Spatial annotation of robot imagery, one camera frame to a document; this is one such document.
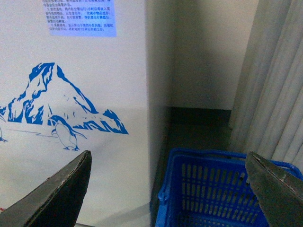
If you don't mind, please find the blue plastic shopping basket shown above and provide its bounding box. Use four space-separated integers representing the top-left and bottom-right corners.
156 148 303 227

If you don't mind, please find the white chest freezer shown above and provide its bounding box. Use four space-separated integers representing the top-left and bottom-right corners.
0 0 177 227

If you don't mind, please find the white vertical blinds curtain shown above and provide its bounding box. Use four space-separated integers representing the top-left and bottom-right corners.
229 0 303 168

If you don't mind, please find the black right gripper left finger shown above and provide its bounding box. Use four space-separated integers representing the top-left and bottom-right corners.
0 150 92 227

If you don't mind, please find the grey instruction sticker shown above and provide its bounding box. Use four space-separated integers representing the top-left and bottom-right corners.
42 0 116 37

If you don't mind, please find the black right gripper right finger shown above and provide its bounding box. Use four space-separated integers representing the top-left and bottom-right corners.
245 152 303 227

